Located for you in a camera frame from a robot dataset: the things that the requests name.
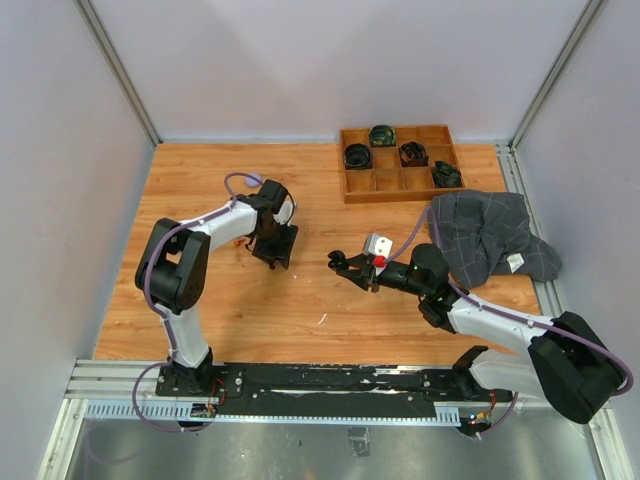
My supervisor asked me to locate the grey checked cloth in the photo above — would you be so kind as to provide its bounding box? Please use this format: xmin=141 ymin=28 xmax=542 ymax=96
xmin=429 ymin=190 xmax=562 ymax=290

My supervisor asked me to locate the coiled dark strap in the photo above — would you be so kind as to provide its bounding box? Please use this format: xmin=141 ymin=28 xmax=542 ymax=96
xmin=430 ymin=160 xmax=464 ymax=190

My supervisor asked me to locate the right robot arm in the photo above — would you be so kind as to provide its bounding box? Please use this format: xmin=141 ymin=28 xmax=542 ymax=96
xmin=328 ymin=243 xmax=633 ymax=424

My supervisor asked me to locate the coiled red black strap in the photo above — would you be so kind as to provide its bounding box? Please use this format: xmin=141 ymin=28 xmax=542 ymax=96
xmin=398 ymin=141 xmax=430 ymax=167

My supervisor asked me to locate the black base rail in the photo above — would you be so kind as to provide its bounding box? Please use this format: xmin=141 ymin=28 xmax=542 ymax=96
xmin=155 ymin=363 xmax=512 ymax=421

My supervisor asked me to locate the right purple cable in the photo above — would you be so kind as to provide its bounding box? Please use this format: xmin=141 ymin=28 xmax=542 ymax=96
xmin=373 ymin=205 xmax=632 ymax=441

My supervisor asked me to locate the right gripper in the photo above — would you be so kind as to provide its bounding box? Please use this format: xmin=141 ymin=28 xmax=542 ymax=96
xmin=337 ymin=253 xmax=428 ymax=297

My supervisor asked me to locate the lilac earbud case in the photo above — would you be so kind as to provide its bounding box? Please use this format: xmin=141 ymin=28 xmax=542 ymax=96
xmin=245 ymin=173 xmax=263 ymax=188

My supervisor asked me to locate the black earbud case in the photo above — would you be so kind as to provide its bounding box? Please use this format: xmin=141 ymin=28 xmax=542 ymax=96
xmin=327 ymin=250 xmax=349 ymax=271

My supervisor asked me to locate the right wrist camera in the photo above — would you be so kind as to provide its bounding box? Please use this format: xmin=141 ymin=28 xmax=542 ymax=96
xmin=362 ymin=233 xmax=393 ymax=258

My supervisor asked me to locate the coiled green black strap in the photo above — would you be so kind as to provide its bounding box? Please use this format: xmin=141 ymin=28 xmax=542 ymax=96
xmin=368 ymin=124 xmax=397 ymax=149

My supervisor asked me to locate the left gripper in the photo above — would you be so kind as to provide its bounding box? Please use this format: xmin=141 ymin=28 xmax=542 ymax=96
xmin=253 ymin=219 xmax=299 ymax=268

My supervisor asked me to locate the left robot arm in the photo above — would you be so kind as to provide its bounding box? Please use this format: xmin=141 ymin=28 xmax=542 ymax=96
xmin=134 ymin=179 xmax=298 ymax=396

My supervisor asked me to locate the wooden compartment tray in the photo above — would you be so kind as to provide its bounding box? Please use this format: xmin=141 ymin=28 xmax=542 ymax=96
xmin=340 ymin=124 xmax=466 ymax=204

